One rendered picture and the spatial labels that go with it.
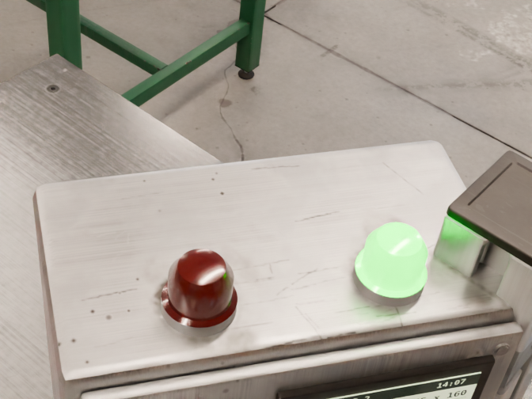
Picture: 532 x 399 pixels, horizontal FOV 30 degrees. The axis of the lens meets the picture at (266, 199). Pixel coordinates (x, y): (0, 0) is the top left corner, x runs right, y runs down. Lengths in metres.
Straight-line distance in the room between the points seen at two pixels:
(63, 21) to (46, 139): 0.76
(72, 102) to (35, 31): 1.58
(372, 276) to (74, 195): 0.12
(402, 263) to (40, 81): 1.17
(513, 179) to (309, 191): 0.08
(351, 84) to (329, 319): 2.54
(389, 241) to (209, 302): 0.07
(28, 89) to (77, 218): 1.10
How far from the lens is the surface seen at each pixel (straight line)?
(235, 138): 2.64
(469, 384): 0.38
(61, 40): 2.14
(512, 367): 0.39
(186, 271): 0.33
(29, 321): 1.17
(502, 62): 3.10
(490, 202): 0.37
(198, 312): 0.33
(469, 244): 0.36
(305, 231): 0.37
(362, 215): 0.38
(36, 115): 1.42
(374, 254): 0.34
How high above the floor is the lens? 1.74
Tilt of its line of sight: 45 degrees down
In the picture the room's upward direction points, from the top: 7 degrees clockwise
